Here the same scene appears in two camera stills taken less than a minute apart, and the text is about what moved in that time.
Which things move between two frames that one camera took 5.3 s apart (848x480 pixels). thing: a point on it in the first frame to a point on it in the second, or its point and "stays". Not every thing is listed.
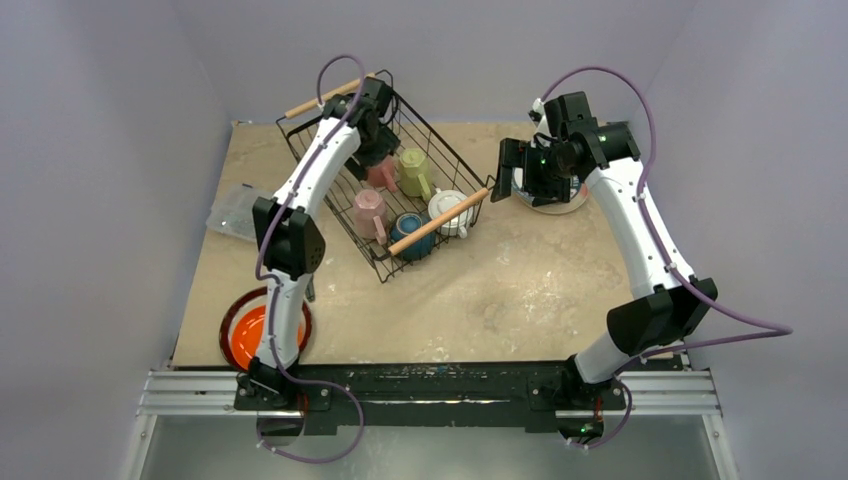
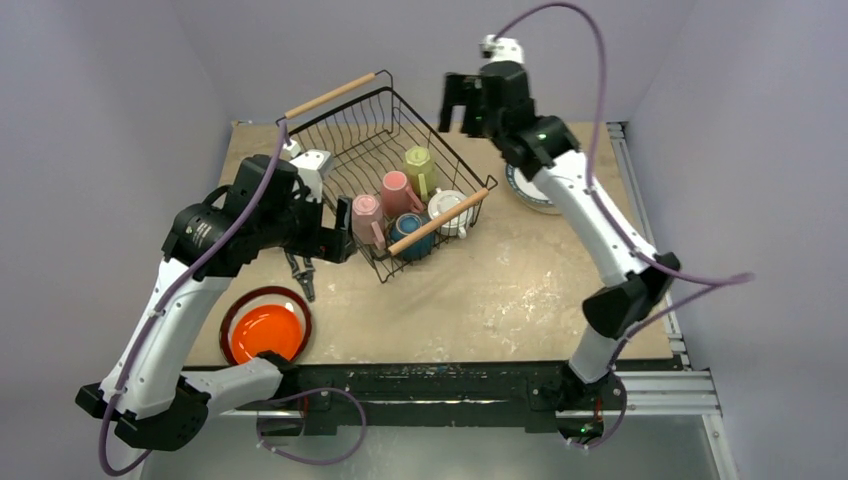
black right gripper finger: (511, 155) to (457, 91)
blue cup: (404, 225) stays
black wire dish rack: (429, 186) stays
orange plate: (247, 336) stays
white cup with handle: (441, 202) stays
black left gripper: (387, 145) to (326, 243)
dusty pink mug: (383, 175) to (396, 197)
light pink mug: (370, 216) stays
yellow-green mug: (415, 174) stays
